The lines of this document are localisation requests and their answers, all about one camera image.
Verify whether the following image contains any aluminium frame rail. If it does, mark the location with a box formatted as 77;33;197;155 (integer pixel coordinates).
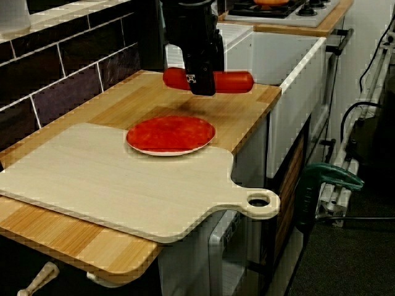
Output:
314;30;395;228

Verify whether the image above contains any toy stove top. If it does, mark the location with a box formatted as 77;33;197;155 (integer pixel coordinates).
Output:
223;0;340;28

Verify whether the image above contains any black bulky object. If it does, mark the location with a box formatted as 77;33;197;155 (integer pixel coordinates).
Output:
345;70;395;173

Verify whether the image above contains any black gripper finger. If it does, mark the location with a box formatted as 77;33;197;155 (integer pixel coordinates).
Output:
185;64;217;97

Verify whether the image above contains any red plate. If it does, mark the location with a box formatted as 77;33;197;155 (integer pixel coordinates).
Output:
125;115;216;157

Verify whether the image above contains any black oven door handle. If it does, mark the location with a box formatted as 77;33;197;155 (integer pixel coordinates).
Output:
325;28;355;56

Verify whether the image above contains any orange toy pot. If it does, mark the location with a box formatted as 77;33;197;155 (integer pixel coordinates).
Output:
252;0;291;6

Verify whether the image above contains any white drawer handle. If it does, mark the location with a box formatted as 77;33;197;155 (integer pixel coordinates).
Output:
86;271;124;287

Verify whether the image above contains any black kitchen hutch frame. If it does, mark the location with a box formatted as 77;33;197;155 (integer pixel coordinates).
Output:
135;0;169;73

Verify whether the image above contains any pale wooden peg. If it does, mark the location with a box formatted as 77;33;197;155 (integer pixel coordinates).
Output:
17;261;60;296

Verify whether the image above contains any pale wooden cutting board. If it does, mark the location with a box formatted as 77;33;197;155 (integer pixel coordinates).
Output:
0;122;281;244

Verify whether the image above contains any red toy sausage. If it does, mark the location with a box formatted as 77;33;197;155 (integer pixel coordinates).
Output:
162;67;255;94

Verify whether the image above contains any white toy kitchen unit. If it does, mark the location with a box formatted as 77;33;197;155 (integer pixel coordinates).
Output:
157;21;356;296

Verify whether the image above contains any green clamp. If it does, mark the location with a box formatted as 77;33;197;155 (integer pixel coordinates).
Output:
293;163;365;232

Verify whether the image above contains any grey dispenser panel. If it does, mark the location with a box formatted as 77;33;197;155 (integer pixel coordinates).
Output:
208;212;247;296

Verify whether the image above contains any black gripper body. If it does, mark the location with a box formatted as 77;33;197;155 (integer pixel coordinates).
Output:
165;4;226;74

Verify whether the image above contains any black cable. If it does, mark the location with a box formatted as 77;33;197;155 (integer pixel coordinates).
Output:
339;101;383;149

